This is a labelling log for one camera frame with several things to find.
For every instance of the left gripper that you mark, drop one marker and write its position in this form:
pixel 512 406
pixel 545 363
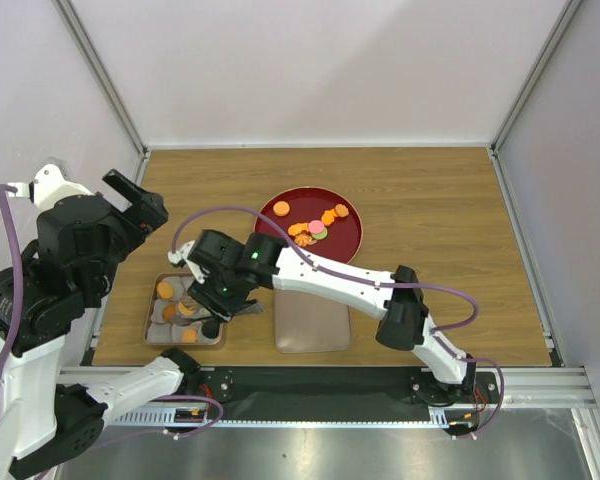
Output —
pixel 139 221

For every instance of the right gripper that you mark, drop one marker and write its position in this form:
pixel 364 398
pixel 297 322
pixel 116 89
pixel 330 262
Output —
pixel 219 307

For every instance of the black cookie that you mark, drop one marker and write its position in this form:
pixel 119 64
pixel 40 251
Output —
pixel 210 328

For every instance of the orange cookie tin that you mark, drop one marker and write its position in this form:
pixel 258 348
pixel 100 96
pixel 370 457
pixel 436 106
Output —
pixel 186 309

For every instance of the orange round cookie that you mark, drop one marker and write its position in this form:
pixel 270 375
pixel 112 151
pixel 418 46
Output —
pixel 281 208
pixel 169 312

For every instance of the pink metal tin lid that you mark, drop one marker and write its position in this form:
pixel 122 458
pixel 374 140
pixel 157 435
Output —
pixel 305 323

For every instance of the metal tongs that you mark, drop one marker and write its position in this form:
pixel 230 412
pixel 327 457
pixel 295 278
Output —
pixel 203 313

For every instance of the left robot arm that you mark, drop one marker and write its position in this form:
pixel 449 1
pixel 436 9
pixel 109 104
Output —
pixel 44 423

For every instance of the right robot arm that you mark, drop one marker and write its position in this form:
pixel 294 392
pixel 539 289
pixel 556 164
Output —
pixel 394 299

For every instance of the pink green stacked cookies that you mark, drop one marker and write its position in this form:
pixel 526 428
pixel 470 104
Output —
pixel 317 229

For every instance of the metal cookie tin box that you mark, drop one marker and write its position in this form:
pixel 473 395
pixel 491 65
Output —
pixel 157 332

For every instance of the orange star cookie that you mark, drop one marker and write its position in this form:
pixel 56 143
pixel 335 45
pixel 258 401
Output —
pixel 297 229

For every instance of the orange round cookie top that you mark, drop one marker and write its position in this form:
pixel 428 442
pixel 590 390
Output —
pixel 281 208

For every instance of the red round tray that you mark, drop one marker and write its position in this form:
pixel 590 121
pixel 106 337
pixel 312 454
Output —
pixel 309 203

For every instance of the orange flower cookie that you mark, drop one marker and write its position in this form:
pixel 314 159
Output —
pixel 328 217

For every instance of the orange scalloped cookie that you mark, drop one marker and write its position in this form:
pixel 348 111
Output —
pixel 341 210

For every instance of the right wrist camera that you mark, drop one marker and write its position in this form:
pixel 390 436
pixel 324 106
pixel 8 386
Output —
pixel 179 257

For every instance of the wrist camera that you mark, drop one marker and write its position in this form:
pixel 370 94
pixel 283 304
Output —
pixel 49 185
pixel 179 257

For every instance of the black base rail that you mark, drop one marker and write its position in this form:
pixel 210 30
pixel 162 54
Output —
pixel 336 394

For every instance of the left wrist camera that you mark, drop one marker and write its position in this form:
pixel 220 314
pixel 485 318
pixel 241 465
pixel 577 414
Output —
pixel 49 185

